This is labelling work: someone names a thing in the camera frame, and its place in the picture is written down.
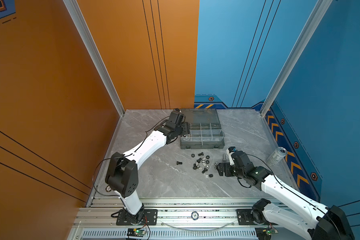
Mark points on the grey plastic organizer box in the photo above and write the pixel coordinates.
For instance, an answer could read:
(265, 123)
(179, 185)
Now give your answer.
(204, 130)

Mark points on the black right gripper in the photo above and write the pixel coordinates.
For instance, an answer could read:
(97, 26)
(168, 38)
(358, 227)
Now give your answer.
(226, 166)

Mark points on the aluminium corner post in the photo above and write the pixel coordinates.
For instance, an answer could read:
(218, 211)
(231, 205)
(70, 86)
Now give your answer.
(89, 42)
(306, 34)

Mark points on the right aluminium corner post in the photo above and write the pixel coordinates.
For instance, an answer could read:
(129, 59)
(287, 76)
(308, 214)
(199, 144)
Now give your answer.
(306, 34)

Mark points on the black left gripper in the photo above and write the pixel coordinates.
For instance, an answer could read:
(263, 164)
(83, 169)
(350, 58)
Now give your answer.
(185, 126)

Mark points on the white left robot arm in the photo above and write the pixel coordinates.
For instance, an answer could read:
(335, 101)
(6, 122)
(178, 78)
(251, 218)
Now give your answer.
(123, 171)

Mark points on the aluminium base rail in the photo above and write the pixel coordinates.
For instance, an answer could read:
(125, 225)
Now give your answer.
(177, 219)

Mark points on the left aluminium corner post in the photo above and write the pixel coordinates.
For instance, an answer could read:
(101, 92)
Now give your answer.
(89, 42)

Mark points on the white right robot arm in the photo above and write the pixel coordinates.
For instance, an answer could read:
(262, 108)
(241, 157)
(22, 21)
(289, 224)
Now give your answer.
(305, 217)

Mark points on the green circuit board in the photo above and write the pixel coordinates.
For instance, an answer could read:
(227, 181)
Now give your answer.
(136, 233)

